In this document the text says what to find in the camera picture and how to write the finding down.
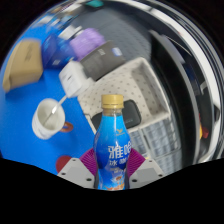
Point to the grey small-parts drawer cabinet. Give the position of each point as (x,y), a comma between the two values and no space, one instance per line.
(140,143)
(163,135)

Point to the white dotted open tray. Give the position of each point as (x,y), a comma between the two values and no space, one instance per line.
(133,83)

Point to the dark grey upright box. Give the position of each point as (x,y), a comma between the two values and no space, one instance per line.
(101,60)

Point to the white box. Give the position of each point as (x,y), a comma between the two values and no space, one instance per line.
(74,80)

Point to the black rounded case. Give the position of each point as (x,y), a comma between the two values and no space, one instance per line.
(131,111)

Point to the metal spoon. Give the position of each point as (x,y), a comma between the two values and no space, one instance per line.
(56,108)

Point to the white mug with face print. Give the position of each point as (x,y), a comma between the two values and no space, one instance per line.
(45,128)

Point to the blue printed box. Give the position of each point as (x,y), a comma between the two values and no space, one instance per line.
(55,50)

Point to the flat round red coaster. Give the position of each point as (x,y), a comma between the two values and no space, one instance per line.
(62,163)

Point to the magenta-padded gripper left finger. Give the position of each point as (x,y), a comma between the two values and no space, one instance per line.
(76,171)

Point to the black shelf unit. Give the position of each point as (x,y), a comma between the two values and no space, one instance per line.
(186,100)

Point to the blue drink bottle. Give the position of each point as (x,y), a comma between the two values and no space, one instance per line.
(111,146)

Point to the purple plastic bag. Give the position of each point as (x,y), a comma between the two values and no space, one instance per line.
(86,43)

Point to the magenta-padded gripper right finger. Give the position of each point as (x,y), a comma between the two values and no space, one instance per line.
(146,171)

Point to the brown cardboard box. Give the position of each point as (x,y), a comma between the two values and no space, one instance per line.
(23,65)

